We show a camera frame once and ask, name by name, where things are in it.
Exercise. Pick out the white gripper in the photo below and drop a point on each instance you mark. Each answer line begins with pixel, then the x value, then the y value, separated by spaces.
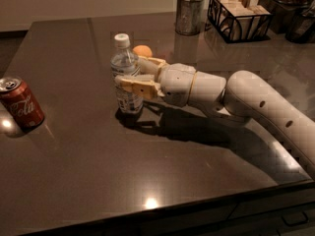
pixel 177 82

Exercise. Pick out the clear plastic water bottle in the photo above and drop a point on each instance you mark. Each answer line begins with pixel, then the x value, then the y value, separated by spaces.
pixel 125 63

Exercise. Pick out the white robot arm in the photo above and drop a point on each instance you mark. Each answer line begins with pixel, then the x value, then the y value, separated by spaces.
pixel 234 100

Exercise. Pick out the orange fruit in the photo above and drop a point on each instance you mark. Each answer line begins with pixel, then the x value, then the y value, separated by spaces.
pixel 143 50

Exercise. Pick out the metal cup with packets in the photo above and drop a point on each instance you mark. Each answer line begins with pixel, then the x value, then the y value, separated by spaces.
pixel 188 16

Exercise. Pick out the red Coca-Cola can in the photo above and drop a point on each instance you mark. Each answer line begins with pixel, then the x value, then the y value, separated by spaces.
pixel 17 97

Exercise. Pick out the black box under jar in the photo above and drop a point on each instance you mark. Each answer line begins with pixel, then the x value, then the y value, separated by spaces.
pixel 297 22

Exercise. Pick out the black wire napkin basket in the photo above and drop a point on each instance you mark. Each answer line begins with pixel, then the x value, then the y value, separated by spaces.
pixel 238 20

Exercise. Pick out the dark drawer handle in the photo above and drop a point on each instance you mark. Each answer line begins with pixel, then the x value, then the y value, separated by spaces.
pixel 295 219

